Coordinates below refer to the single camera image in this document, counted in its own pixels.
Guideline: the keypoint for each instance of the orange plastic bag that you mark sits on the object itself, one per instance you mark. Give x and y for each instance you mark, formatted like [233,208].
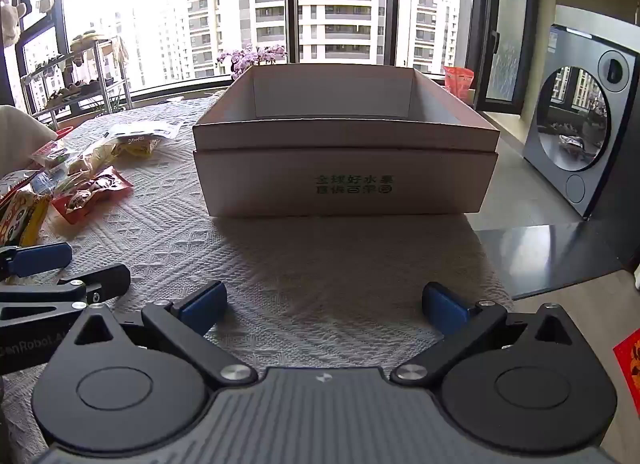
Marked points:
[459,81]

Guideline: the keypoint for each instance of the orange-red snack packet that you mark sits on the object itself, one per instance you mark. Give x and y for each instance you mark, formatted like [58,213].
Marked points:
[92,191]

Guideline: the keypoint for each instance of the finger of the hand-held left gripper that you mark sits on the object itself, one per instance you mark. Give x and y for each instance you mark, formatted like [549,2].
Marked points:
[42,256]
[100,279]

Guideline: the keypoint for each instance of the grey washing machine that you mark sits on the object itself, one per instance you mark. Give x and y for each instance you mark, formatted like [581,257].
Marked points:
[575,134]

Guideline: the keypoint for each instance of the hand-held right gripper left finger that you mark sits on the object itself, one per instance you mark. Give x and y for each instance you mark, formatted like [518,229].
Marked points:
[200,309]

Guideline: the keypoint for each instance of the clear beige snack packet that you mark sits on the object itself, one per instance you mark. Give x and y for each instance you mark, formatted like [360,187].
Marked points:
[85,159]

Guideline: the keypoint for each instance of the red paper sheet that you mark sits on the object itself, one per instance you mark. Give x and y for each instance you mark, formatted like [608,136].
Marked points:
[629,361]

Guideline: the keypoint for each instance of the pink orchid plant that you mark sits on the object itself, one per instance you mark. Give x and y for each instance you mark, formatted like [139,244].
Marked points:
[250,56]

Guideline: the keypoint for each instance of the cardboard box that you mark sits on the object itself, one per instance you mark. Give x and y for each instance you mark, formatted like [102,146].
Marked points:
[350,184]

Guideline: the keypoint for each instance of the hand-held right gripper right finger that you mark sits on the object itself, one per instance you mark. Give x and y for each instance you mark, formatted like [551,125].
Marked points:
[445,309]

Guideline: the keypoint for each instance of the panda print snack packet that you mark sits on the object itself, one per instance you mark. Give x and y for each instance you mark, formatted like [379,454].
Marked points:
[17,219]

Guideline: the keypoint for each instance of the clear bag of blue packets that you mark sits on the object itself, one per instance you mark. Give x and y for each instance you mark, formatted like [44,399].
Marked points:
[145,130]

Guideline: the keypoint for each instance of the white cloth-covered chair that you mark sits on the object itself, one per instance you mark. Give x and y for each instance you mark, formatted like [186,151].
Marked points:
[22,126]

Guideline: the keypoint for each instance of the metal shoe rack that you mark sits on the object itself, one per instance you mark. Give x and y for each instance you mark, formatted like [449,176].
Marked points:
[70,79]

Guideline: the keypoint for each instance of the black framed window sash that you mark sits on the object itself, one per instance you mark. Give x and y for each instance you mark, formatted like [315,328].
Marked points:
[505,39]

